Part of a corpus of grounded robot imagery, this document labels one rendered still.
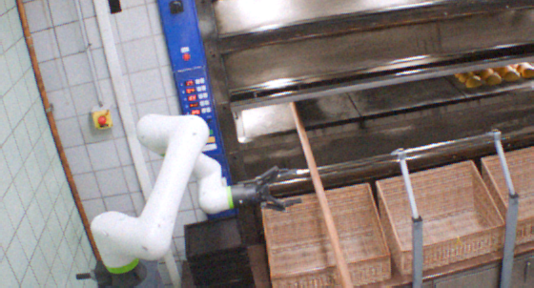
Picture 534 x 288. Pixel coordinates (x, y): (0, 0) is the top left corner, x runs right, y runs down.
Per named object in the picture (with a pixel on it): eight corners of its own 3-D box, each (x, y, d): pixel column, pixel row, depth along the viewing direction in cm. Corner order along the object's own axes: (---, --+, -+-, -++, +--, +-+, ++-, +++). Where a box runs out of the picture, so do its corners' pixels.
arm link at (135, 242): (150, 253, 170) (204, 107, 197) (109, 245, 177) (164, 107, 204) (170, 270, 180) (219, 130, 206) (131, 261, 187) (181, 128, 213)
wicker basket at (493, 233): (377, 224, 308) (373, 179, 297) (471, 201, 309) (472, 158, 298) (400, 277, 264) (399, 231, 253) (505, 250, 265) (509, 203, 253)
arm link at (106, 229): (133, 278, 185) (115, 231, 177) (98, 270, 191) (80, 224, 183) (153, 257, 195) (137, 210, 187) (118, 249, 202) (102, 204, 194)
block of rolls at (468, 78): (432, 57, 354) (431, 49, 351) (497, 48, 354) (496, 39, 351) (468, 90, 298) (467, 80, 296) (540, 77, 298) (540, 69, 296)
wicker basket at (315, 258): (268, 244, 309) (258, 200, 298) (373, 225, 308) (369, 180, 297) (274, 302, 265) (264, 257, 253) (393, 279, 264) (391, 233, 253)
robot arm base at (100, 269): (76, 294, 190) (71, 280, 187) (84, 269, 203) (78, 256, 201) (145, 287, 189) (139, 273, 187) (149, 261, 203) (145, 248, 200)
